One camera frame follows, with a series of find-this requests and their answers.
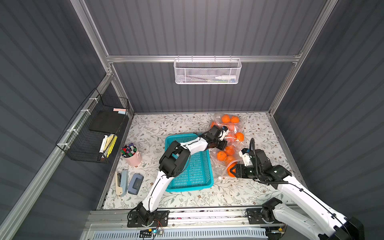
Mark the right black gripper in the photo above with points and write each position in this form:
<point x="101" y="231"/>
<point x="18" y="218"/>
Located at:
<point x="240" y="171"/>

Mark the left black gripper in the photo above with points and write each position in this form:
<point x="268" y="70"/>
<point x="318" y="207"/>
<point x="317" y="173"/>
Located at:
<point x="220" y="142"/>

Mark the orange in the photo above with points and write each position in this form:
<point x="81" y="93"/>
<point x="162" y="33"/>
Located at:
<point x="226" y="119"/>
<point x="231" y="170"/>
<point x="221" y="156"/>

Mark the clear zip-top bag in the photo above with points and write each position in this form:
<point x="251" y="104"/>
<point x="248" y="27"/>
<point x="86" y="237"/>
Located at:
<point x="233" y="128"/>
<point x="220" y="168"/>

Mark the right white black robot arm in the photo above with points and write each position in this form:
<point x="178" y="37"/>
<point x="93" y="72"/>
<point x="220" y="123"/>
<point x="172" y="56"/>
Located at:
<point x="319" y="221"/>

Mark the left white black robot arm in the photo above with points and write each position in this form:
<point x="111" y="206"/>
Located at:
<point x="173" y="162"/>

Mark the orange bag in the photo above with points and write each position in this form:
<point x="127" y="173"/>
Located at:
<point x="235" y="119"/>
<point x="240" y="137"/>

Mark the teal plastic basket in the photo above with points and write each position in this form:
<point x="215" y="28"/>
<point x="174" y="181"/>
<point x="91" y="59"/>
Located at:
<point x="197" y="175"/>

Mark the white pen in mesh basket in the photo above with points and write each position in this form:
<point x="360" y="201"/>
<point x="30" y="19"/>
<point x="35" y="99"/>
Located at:
<point x="230" y="79"/>

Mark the pink pen cup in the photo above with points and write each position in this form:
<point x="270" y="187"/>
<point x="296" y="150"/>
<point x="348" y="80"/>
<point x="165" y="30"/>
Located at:
<point x="131" y="154"/>

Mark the pink sticky notes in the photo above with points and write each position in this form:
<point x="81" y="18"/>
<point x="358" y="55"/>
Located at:
<point x="120" y="111"/>

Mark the yellow marker in basket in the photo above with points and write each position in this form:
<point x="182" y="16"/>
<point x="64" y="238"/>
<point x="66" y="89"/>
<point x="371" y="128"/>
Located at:
<point x="110" y="143"/>

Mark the black notebook in basket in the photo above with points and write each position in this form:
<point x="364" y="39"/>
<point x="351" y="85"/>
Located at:
<point x="106" y="122"/>

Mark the white marker in basket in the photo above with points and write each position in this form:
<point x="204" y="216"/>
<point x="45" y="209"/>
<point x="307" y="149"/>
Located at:
<point x="103" y="144"/>

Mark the green led circuit board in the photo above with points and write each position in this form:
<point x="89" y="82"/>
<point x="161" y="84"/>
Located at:
<point x="150" y="233"/>

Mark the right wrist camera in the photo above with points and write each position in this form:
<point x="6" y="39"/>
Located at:
<point x="246" y="158"/>

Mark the aluminium linear rail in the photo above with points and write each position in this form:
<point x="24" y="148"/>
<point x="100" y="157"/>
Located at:
<point x="213" y="217"/>

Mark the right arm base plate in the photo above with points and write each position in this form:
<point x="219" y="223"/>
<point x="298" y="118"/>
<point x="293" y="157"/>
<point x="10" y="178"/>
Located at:
<point x="257" y="216"/>

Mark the white wire mesh basket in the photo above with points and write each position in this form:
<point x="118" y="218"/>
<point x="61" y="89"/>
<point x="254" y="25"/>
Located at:
<point x="202" y="71"/>

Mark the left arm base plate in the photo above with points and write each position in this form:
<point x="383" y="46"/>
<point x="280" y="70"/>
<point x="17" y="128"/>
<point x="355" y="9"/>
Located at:
<point x="144" y="220"/>

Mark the black wire wall basket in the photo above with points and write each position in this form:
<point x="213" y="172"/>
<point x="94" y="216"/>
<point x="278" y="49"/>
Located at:
<point x="94" y="133"/>

